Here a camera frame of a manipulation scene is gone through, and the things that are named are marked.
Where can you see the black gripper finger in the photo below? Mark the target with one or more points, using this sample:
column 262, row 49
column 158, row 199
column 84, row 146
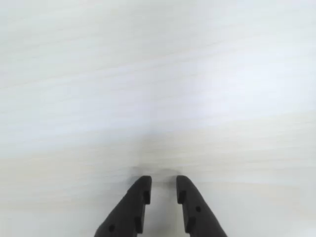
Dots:
column 200, row 209
column 123, row 212

